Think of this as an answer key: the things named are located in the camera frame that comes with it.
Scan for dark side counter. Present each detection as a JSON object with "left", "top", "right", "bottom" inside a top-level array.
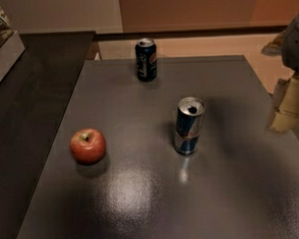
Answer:
[{"left": 0, "top": 31, "right": 95, "bottom": 239}]

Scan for white snack display box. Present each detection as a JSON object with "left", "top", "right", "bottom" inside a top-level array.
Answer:
[{"left": 0, "top": 6, "right": 25, "bottom": 83}]

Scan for silver blue red bull can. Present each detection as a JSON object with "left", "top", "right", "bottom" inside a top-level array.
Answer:
[{"left": 174, "top": 96, "right": 206, "bottom": 155}]

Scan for dark blue pepsi can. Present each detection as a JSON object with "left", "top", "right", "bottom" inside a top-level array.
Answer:
[{"left": 135, "top": 37, "right": 157, "bottom": 83}]

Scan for red apple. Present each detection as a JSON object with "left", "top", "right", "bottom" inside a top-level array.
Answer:
[{"left": 70, "top": 128, "right": 106, "bottom": 165}]

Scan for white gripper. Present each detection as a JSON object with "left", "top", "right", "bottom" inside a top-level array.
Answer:
[{"left": 262, "top": 13, "right": 299, "bottom": 133}]

